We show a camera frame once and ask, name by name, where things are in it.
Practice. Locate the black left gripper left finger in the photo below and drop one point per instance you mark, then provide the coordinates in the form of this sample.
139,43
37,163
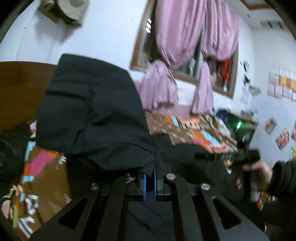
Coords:
99,215

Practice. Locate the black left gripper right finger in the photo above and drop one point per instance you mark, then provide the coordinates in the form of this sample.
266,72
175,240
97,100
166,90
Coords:
200,212

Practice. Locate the large black jacket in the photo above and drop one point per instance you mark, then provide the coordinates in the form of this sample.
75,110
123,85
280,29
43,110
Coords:
92,113

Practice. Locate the black sleeved right forearm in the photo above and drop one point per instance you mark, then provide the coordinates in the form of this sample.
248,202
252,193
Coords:
282,186

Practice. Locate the dark clothes pile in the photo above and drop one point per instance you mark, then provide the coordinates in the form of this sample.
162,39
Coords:
13,148

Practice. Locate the person's right hand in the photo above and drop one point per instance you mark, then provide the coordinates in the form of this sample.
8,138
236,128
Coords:
261,175

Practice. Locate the wooden shelf desk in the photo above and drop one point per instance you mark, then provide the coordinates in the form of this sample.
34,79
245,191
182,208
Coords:
242,130

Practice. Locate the dark blue bag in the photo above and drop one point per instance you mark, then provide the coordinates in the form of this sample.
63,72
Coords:
223,114

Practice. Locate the brown patterned bedspread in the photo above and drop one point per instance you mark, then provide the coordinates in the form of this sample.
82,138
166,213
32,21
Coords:
43,189

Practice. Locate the pink right curtain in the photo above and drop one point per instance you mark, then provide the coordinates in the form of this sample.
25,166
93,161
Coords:
221,32

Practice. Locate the pink curtain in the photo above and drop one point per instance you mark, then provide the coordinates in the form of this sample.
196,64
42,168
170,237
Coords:
177,28
221,32

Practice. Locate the pink left curtain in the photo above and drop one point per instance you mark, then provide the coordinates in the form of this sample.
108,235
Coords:
177,28

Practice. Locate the brown wooden headboard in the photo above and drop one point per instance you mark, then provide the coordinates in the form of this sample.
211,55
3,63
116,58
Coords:
23,85

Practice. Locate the colourful wall posters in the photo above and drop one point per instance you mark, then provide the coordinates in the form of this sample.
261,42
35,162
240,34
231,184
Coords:
278,116

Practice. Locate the wooden window frame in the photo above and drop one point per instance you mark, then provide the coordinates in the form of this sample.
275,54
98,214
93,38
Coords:
145,51

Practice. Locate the beige cloth on wall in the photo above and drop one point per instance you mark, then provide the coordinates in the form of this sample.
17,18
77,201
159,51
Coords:
72,12

